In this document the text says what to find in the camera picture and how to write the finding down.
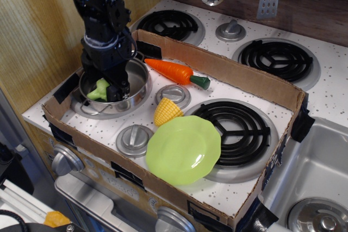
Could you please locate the black burner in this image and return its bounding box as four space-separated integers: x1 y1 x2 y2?
131 10 206 46
232 37 321 91
186 98 279 184

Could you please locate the silver oven door handle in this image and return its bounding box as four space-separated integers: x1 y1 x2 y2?
55 174 156 231

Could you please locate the orange object lower left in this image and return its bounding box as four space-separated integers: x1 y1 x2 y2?
43 211 71 228

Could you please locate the brown cardboard fence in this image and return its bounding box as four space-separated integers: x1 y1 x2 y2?
42 30 308 229

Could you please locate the grey stove knob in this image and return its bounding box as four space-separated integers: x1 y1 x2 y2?
215 20 246 42
115 124 153 158
155 84 191 109

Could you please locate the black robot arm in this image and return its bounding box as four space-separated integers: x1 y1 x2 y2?
73 0 137 102

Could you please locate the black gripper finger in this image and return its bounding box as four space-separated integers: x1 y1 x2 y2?
106 84 130 102
82 66 104 86

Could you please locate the grey stove knob front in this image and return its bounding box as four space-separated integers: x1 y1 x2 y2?
115 124 153 158

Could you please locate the front right black burner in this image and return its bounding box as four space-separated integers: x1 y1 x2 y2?
186 98 279 184

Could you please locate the black cable lower left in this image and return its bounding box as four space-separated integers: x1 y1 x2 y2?
0 209 28 232

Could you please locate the back left black burner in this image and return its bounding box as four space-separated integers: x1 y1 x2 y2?
131 10 206 46

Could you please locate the yellow toy corn piece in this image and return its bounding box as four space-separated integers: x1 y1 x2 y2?
153 97 184 127

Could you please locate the green toy broccoli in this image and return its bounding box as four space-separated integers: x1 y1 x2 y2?
86 78 110 101

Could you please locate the grey stove knob centre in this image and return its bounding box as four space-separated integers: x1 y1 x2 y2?
155 84 191 109

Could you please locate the silver oven dial left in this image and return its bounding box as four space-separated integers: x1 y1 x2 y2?
51 145 84 176

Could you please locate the grey toy sink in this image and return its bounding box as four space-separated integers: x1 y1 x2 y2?
262 117 347 231

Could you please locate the small steel pan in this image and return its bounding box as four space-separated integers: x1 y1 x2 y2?
71 59 152 120

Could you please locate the light green plastic plate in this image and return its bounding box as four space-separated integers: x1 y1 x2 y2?
145 116 221 186

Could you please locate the back right black burner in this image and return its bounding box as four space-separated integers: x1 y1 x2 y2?
232 37 321 91

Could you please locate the silver oven dial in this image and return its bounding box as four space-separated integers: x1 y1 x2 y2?
51 145 84 176
155 206 196 232

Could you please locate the grey stove knob back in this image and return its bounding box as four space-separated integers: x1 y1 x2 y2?
215 20 246 42

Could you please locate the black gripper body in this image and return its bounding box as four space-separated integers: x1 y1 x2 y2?
81 35 135 87

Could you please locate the orange toy carrot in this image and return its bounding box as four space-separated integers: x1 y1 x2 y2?
144 58 210 90

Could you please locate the hanging metal spatula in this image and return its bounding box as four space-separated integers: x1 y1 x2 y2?
257 0 278 20

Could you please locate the silver sink drain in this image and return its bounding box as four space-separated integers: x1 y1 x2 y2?
286 197 347 231

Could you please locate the silver oven dial right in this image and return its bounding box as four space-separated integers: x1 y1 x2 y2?
155 206 196 232

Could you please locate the front left grey burner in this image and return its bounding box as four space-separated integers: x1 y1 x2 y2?
71 79 152 120

